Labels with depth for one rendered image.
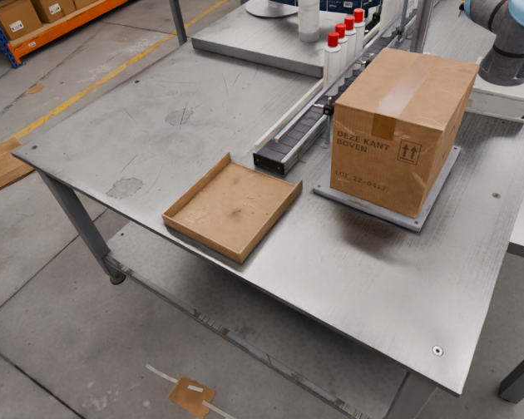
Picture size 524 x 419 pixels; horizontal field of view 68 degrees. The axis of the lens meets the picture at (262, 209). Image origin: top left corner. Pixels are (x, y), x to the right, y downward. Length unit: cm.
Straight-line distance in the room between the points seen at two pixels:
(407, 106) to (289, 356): 96
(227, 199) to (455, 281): 61
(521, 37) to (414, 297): 85
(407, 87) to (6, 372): 191
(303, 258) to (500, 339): 117
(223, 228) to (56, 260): 146
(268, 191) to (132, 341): 107
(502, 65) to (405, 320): 89
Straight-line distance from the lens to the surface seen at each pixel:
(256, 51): 175
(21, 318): 224
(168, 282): 174
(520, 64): 148
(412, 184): 98
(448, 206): 113
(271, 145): 120
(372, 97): 95
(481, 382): 184
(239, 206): 108
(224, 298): 164
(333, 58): 134
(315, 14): 176
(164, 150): 134
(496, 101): 148
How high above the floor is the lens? 161
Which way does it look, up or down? 47 degrees down
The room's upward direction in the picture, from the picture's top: 7 degrees counter-clockwise
